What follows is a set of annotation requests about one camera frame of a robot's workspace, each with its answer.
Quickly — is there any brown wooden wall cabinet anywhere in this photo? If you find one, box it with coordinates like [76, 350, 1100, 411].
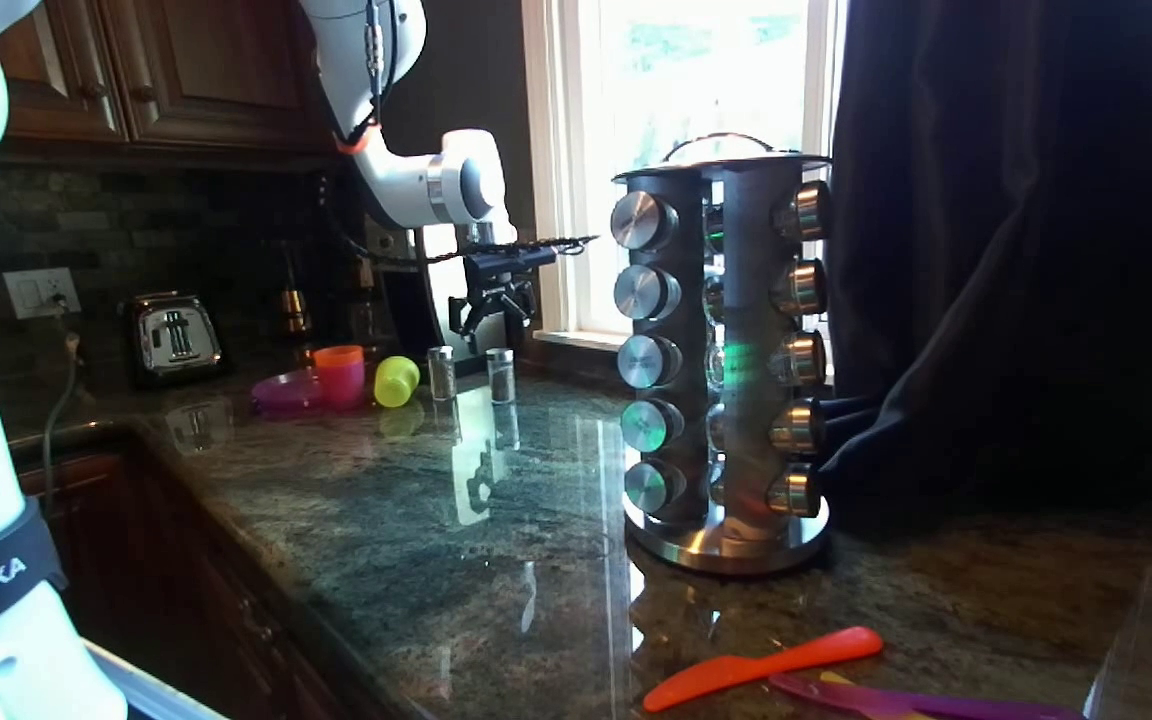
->
[0, 0, 343, 160]

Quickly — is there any purple plastic knife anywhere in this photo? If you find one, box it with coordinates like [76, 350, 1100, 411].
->
[763, 666, 1088, 720]

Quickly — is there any orange plastic knife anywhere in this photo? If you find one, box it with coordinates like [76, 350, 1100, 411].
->
[635, 619, 892, 720]

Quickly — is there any grey power cord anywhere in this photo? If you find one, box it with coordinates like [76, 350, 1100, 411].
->
[35, 325, 88, 517]

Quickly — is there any silver-capped jar in rack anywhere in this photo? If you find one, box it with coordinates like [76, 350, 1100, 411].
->
[769, 255, 832, 318]
[620, 454, 689, 518]
[609, 261, 689, 328]
[609, 188, 689, 255]
[617, 396, 689, 461]
[763, 463, 829, 524]
[769, 330, 832, 392]
[613, 330, 689, 392]
[769, 399, 829, 461]
[773, 178, 835, 245]

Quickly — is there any purple plastic bowl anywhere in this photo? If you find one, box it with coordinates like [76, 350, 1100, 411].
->
[250, 369, 329, 421]

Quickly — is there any white window frame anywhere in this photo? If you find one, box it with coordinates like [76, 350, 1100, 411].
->
[518, 0, 1152, 447]

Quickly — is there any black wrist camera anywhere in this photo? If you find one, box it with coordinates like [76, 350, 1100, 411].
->
[463, 233, 601, 273]

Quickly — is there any orange plastic cup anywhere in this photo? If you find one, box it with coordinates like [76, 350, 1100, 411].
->
[310, 341, 373, 416]

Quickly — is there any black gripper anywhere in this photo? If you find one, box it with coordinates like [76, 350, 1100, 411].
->
[443, 255, 536, 362]

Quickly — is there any green plastic cup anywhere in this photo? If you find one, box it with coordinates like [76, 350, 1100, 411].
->
[368, 350, 427, 411]

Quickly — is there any white wall outlet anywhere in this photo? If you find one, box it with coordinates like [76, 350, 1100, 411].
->
[0, 265, 84, 325]

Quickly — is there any stainless steel seasoning rack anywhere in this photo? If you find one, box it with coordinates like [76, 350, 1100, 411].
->
[609, 126, 835, 579]

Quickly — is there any silver toaster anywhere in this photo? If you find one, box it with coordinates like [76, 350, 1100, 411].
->
[125, 289, 230, 392]

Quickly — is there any black curtain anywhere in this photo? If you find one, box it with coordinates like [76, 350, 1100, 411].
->
[818, 0, 1152, 538]

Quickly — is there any brown wooden base cabinet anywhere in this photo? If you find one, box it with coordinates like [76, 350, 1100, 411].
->
[12, 436, 390, 720]

